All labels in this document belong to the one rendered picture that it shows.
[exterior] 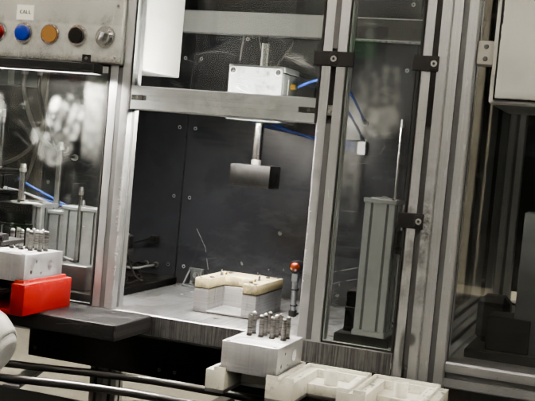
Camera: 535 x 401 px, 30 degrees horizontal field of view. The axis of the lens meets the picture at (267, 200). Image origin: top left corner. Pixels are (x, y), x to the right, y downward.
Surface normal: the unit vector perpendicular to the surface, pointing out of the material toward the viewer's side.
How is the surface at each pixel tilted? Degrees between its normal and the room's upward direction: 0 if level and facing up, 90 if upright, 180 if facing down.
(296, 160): 90
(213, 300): 90
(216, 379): 90
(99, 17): 90
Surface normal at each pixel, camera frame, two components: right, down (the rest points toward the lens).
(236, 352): -0.34, 0.02
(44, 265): 0.94, 0.10
